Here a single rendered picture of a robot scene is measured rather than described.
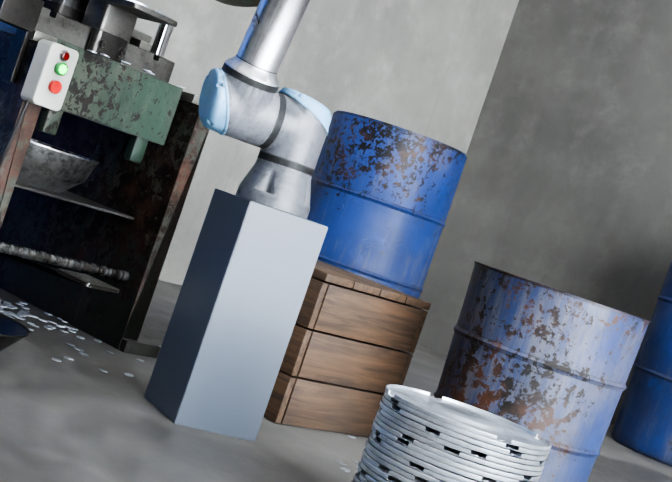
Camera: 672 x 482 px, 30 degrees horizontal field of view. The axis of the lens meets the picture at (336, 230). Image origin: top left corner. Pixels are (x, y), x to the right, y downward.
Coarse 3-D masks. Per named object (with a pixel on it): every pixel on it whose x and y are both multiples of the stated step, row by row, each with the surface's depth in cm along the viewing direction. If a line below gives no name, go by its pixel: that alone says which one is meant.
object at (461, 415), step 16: (400, 400) 202; (416, 400) 210; (432, 400) 217; (448, 400) 224; (432, 416) 197; (448, 416) 204; (464, 416) 206; (480, 416) 213; (496, 416) 222; (480, 432) 195; (496, 432) 204; (512, 432) 211; (528, 432) 218; (528, 448) 199; (544, 448) 202
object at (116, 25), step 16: (96, 0) 291; (112, 0) 284; (96, 16) 290; (112, 16) 290; (128, 16) 293; (144, 16) 290; (160, 16) 285; (96, 32) 289; (112, 32) 291; (128, 32) 295; (96, 48) 289; (112, 48) 292
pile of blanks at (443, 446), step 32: (384, 416) 210; (416, 416) 199; (384, 448) 202; (416, 448) 198; (448, 448) 199; (480, 448) 195; (512, 448) 198; (384, 480) 200; (416, 480) 197; (448, 480) 196; (480, 480) 196; (512, 480) 198
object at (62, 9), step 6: (42, 0) 296; (48, 0) 294; (48, 6) 294; (54, 6) 292; (60, 6) 292; (66, 6) 293; (60, 12) 292; (66, 12) 293; (72, 12) 294; (78, 12) 296; (72, 18) 295; (78, 18) 296
